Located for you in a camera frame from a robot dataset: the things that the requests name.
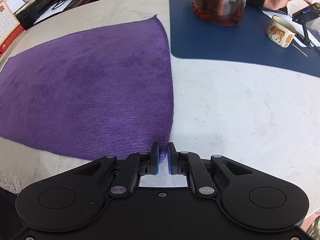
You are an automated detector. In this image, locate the purple microfiber towel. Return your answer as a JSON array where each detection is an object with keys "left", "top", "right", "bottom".
[{"left": 1, "top": 16, "right": 174, "bottom": 160}]

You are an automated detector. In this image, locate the blue table mat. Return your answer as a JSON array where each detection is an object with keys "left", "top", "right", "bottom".
[{"left": 169, "top": 0, "right": 319, "bottom": 77}]

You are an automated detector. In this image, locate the ceramic horse pattern cup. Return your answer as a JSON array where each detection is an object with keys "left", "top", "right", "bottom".
[{"left": 266, "top": 15, "right": 297, "bottom": 48}]

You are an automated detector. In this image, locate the white paper sheet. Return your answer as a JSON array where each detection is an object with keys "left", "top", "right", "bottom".
[{"left": 34, "top": 0, "right": 73, "bottom": 25}]

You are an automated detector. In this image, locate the black printer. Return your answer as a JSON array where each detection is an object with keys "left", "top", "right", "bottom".
[{"left": 14, "top": 0, "right": 59, "bottom": 30}]

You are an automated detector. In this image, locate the red desk calendar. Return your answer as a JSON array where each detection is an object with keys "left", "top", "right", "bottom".
[{"left": 0, "top": 0, "right": 24, "bottom": 56}]

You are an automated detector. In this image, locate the phone on stand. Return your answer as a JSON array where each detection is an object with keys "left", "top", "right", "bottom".
[{"left": 292, "top": 2, "right": 319, "bottom": 53}]

